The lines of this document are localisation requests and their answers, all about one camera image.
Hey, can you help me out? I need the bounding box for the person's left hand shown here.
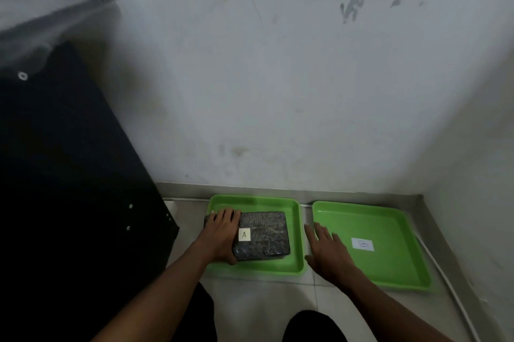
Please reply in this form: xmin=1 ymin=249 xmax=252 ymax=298
xmin=197 ymin=208 xmax=243 ymax=266

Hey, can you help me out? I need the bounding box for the person's right hand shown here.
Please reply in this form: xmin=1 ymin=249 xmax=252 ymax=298
xmin=304 ymin=222 xmax=360 ymax=287

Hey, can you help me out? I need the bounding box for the black plastic-wrapped package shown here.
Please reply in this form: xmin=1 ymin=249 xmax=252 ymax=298
xmin=204 ymin=211 xmax=291 ymax=261

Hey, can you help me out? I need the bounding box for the person's right forearm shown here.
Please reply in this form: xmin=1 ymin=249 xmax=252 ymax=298
xmin=333 ymin=270 xmax=456 ymax=342

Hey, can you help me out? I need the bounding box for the person's left forearm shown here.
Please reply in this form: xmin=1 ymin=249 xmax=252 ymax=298
xmin=90 ymin=239 xmax=226 ymax=342

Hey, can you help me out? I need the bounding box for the green plastic tray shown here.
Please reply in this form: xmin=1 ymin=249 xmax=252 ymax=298
xmin=311 ymin=200 xmax=433 ymax=293
xmin=204 ymin=194 xmax=307 ymax=276

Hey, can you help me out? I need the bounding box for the person's right leg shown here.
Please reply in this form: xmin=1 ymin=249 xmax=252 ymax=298
xmin=282 ymin=310 xmax=349 ymax=342

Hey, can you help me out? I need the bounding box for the person's leg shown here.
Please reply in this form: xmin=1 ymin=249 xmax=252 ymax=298
xmin=282 ymin=310 xmax=349 ymax=342
xmin=171 ymin=282 xmax=218 ymax=342

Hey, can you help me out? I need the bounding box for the person's left leg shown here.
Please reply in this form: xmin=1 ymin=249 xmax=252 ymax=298
xmin=171 ymin=282 xmax=218 ymax=342

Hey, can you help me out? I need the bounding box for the black wooden cabinet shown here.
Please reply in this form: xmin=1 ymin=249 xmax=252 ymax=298
xmin=0 ymin=41 xmax=180 ymax=342

